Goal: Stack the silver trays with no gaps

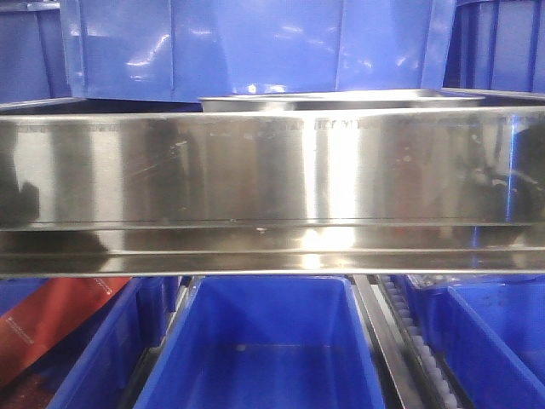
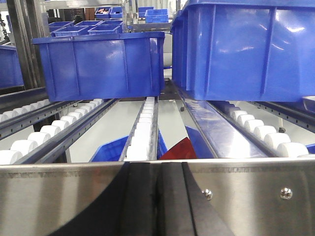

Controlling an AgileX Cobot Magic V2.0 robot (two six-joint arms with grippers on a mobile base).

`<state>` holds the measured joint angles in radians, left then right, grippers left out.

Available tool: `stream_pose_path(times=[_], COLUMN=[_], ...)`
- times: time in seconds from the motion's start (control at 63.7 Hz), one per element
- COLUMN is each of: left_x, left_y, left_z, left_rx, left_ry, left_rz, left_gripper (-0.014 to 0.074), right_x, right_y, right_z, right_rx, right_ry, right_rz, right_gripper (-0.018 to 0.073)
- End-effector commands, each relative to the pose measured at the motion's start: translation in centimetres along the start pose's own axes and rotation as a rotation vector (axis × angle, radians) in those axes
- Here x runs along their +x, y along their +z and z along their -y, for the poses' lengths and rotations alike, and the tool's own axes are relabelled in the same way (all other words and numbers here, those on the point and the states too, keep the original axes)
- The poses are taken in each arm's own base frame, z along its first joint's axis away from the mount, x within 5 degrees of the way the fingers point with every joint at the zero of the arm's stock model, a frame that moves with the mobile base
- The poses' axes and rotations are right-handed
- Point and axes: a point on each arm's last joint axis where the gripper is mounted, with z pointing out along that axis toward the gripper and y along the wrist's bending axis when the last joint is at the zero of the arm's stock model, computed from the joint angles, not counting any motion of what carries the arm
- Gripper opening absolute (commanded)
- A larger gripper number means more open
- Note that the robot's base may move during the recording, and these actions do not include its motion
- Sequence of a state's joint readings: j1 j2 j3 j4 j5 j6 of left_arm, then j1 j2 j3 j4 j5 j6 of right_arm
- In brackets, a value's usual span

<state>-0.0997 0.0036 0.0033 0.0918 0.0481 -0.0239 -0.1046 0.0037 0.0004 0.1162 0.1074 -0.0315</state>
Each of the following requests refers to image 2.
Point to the white roller track centre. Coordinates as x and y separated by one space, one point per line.
142 142

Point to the white roller track right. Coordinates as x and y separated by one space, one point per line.
268 134

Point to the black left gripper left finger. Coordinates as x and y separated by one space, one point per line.
124 208

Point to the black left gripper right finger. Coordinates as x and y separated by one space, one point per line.
182 208

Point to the white roller track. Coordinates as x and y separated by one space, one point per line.
268 134
21 148
142 142

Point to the large blue plastic bin right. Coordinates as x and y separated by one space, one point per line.
248 50

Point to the blue plastic bin left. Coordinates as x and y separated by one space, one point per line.
102 66

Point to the red bag in lower bin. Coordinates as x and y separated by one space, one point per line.
182 150

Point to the white roller track left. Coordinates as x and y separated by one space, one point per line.
21 148

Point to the blue bin below shelf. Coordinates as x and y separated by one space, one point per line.
111 151

